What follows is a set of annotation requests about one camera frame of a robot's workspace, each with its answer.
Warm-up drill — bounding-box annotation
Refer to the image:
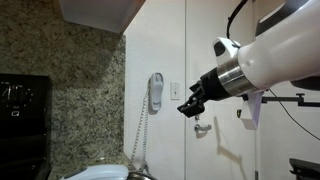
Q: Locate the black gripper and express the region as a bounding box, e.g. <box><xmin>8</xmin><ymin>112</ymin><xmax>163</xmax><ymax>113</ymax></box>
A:
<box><xmin>176</xmin><ymin>67</ymin><xmax>231</xmax><ymax>119</ymax></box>

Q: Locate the white handset cord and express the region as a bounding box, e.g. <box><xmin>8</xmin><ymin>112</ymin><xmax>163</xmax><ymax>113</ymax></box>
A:
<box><xmin>129</xmin><ymin>87</ymin><xmax>152</xmax><ymax>174</ymax></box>

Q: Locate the white intercom handset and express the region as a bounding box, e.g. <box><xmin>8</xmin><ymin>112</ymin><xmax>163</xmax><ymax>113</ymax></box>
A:
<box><xmin>59</xmin><ymin>163</ymin><xmax>130</xmax><ymax>180</ymax></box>

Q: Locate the white door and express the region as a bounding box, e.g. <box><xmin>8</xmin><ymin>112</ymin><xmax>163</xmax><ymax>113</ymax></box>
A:
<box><xmin>184</xmin><ymin>0</ymin><xmax>258</xmax><ymax>180</ymax></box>

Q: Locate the shiny steel pot lid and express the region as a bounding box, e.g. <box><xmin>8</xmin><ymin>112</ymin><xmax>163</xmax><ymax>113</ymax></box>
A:
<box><xmin>127</xmin><ymin>169</ymin><xmax>158</xmax><ymax>180</ymax></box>

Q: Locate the wooden upper cabinet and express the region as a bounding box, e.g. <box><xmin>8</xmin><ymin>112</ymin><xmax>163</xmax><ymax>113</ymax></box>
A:
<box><xmin>58</xmin><ymin>0</ymin><xmax>146</xmax><ymax>34</ymax></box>

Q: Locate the black rounded furniture piece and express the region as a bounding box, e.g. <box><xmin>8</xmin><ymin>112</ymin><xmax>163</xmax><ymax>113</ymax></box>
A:
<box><xmin>288</xmin><ymin>157</ymin><xmax>320</xmax><ymax>180</ymax></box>

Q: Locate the black kitchen stove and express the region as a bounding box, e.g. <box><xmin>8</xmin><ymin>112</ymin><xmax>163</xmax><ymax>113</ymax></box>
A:
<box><xmin>0</xmin><ymin>73</ymin><xmax>53</xmax><ymax>180</ymax></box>

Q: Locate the white light switch plate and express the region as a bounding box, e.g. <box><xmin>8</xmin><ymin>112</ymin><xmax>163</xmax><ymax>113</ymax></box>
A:
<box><xmin>170</xmin><ymin>81</ymin><xmax>181</xmax><ymax>101</ymax></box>

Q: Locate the silver door lever handle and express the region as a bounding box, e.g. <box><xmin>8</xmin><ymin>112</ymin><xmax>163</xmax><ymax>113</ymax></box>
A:
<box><xmin>194</xmin><ymin>123</ymin><xmax>213</xmax><ymax>133</ymax></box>

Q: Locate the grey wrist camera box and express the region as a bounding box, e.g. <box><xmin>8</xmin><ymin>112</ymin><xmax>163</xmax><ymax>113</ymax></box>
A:
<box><xmin>237</xmin><ymin>90</ymin><xmax>265</xmax><ymax>131</ymax></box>

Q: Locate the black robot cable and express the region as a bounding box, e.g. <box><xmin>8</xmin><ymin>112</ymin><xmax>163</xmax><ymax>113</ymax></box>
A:
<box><xmin>226</xmin><ymin>0</ymin><xmax>250</xmax><ymax>40</ymax></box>

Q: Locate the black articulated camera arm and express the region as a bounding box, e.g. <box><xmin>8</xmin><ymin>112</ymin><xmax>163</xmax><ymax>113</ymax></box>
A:
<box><xmin>261</xmin><ymin>92</ymin><xmax>320</xmax><ymax>108</ymax></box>

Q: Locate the thin black hanging cable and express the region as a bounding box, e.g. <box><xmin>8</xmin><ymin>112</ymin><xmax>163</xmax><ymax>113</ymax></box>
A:
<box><xmin>268</xmin><ymin>88</ymin><xmax>320</xmax><ymax>142</ymax></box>

